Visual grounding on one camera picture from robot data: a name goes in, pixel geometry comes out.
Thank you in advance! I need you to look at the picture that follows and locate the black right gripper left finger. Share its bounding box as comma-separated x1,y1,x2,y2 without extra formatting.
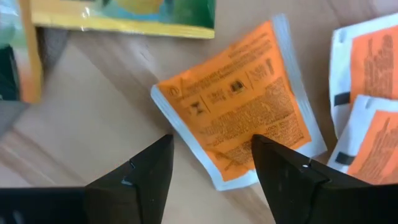
84,134,175,224

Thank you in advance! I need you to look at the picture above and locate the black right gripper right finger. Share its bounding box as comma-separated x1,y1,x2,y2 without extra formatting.
251,134,330,224

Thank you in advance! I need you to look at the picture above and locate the white orange Tazo tea packet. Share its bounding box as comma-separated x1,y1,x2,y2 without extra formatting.
150,14,328,191
329,14,398,138
328,95,398,186

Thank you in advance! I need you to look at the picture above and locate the green Ahmad tea packet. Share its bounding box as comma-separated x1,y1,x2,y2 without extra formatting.
29,0,216,40

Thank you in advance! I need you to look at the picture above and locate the orange mango Ahmad tea packet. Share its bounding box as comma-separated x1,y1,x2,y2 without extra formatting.
0,0,44,104

